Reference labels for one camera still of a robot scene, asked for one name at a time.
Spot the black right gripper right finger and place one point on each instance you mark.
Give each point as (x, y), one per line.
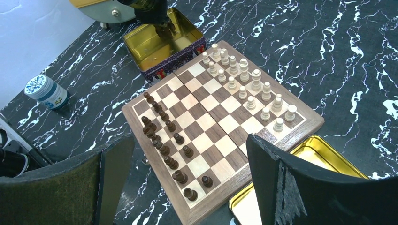
(292, 191)

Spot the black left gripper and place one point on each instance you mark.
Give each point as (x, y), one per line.
(152, 12)

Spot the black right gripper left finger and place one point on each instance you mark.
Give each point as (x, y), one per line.
(82, 190)

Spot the brown queen chess piece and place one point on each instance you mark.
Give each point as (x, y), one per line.
(163, 149)

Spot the brown pawn chess piece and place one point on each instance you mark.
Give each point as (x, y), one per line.
(148, 97)

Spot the brown king chess piece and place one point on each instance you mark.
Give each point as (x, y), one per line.
(207, 181)

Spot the white rook chess piece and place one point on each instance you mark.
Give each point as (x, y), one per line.
(291, 113)

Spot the white pawn chess piece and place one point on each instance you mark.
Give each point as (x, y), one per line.
(265, 114)

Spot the white knight chess piece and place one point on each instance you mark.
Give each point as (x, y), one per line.
(277, 103)

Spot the wooden chess board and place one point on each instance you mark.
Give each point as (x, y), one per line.
(215, 101)

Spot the round cream drawer cabinet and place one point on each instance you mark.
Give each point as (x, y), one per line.
(105, 11)

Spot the gold tin lid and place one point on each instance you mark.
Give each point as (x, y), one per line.
(313, 149)

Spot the gold tin box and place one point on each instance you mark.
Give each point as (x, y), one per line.
(158, 54)

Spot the white corner pawn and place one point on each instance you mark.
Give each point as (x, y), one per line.
(278, 125)

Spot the small white blue bottle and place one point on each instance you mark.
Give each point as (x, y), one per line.
(46, 91)

